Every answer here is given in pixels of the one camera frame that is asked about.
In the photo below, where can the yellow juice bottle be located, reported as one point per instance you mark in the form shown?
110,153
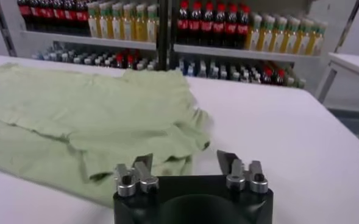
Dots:
140,30
317,45
304,44
266,39
278,41
116,28
253,38
104,27
291,42
152,30
93,25
128,29

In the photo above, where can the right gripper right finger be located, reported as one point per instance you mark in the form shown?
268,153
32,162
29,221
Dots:
246,178

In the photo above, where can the shelf with drink bottles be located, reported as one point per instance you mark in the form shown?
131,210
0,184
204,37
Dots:
243,54

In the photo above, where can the green t-shirt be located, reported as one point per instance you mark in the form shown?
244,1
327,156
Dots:
90,106

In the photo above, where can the black slanted pole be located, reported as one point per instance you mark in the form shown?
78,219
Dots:
4,29

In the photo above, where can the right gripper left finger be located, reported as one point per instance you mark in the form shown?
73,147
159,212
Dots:
136,179

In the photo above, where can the red cap cola bottle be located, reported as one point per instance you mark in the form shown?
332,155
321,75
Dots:
183,24
196,25
279,77
69,14
244,29
131,61
267,75
35,11
208,26
46,12
220,27
81,16
119,61
58,13
24,10
232,28

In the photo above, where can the white side table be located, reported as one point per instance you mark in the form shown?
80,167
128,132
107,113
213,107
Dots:
356,62

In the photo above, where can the glass drink cooler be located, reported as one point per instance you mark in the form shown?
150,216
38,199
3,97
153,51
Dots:
90,41

